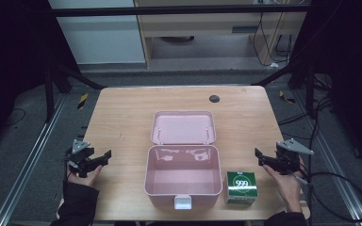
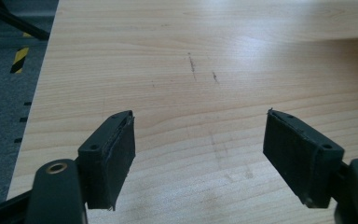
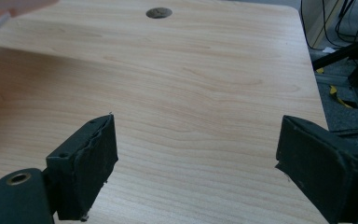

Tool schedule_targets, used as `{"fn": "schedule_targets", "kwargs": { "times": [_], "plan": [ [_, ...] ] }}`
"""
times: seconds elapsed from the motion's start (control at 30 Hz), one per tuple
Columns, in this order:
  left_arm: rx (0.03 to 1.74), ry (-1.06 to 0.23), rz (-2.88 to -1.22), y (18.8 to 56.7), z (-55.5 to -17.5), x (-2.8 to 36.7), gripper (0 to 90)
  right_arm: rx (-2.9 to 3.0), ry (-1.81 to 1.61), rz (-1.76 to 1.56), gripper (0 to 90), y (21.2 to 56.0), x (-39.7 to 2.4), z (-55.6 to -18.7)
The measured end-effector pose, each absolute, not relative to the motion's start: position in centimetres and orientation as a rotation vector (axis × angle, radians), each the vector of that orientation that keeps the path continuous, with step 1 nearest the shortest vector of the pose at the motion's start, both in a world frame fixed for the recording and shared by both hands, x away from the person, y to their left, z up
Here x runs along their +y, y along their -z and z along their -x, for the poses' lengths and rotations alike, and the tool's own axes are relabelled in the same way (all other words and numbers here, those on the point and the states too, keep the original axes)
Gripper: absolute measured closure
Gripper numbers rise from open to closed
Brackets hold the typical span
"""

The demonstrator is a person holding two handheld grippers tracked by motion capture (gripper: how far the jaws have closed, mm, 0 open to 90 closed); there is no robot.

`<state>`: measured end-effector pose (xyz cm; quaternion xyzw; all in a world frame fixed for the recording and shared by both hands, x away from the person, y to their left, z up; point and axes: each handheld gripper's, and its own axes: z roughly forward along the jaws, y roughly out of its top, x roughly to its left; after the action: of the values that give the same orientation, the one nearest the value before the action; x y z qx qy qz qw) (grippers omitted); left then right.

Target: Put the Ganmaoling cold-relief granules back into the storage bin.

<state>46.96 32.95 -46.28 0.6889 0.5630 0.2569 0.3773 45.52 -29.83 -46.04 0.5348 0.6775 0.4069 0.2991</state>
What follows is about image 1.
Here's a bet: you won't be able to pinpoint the aluminium floor rail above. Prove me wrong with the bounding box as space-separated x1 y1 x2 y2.
295 90 362 226
0 93 68 226

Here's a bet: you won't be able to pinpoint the person's right hand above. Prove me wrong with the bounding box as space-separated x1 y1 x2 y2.
262 155 307 214

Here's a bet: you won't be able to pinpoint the yellow and black tape strip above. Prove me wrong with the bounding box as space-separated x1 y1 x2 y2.
278 89 297 105
76 92 90 110

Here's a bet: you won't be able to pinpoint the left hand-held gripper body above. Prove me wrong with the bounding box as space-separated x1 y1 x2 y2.
65 138 100 179

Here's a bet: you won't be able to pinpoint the person's left hand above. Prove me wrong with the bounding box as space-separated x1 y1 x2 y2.
66 164 104 188

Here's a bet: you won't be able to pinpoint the white cabinet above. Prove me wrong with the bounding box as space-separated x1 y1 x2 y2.
47 0 146 66

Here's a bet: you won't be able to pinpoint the black hanging cables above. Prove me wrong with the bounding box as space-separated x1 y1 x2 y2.
252 11 294 68

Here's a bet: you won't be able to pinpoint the black metal frame bar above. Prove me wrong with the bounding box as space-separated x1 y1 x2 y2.
50 5 310 18

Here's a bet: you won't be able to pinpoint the green and white carton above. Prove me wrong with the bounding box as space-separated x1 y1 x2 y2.
223 170 259 205

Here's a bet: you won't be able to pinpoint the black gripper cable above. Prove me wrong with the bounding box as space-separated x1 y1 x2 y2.
295 170 362 223

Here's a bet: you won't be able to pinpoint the light wooden desk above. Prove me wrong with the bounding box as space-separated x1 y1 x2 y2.
134 0 309 69

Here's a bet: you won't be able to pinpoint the black floor cables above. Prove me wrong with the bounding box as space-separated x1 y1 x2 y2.
277 74 336 140

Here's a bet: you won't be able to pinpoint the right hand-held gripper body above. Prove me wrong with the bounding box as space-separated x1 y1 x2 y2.
274 138 315 176

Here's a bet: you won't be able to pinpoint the black metal stand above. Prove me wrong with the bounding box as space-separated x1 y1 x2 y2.
252 59 317 119
43 60 107 123

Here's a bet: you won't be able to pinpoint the pink plastic storage box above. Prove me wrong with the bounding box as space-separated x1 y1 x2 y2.
143 109 223 211

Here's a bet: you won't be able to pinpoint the black floor cable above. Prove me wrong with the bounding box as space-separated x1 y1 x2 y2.
3 107 26 127

